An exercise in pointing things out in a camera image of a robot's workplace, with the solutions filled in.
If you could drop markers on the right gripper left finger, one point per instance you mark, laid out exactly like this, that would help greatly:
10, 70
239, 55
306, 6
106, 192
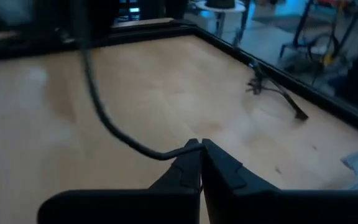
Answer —
166, 205

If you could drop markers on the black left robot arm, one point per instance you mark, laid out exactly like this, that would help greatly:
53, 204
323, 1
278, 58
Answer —
101, 15

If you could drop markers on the black safety glasses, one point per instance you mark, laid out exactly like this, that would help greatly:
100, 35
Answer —
298, 115

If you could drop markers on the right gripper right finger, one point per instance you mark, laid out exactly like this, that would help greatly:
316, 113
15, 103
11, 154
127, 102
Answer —
244, 205

